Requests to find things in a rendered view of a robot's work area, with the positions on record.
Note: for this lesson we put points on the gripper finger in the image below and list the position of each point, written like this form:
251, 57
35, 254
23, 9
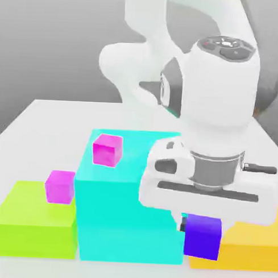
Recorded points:
183, 224

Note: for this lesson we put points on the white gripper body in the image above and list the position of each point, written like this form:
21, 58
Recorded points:
172, 200

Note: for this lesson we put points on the small purple cube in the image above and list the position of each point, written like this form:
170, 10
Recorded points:
201, 239

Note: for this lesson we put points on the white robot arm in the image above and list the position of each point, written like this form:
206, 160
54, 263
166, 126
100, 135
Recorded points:
218, 92

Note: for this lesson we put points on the small magenta cube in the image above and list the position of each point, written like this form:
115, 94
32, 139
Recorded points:
106, 151
59, 187

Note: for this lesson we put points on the large cyan box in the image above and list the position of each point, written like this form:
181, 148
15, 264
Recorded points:
126, 220

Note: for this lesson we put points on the large orange box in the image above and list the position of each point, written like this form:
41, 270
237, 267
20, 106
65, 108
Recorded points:
250, 248

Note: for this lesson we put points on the large lime green box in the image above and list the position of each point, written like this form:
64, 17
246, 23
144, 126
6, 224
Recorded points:
30, 227

